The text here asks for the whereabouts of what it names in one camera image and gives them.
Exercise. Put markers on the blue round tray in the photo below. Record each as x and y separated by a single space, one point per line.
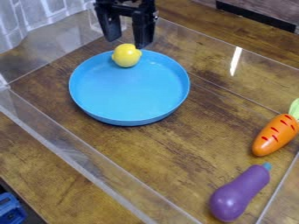
130 96

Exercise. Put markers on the dark wooden furniture edge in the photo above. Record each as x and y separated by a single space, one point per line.
281 24

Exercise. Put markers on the purple toy eggplant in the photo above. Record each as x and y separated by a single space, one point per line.
231 198

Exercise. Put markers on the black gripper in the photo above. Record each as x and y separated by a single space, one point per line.
143 12

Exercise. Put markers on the clear acrylic enclosure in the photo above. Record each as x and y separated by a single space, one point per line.
88 173

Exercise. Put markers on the yellow toy lemon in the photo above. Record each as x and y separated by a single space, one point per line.
126 55

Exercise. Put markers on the blue plastic object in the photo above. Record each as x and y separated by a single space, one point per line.
12 213

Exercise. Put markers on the orange toy carrot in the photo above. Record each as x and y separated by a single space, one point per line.
279 132

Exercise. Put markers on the white sheer curtain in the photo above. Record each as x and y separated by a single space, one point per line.
24 15

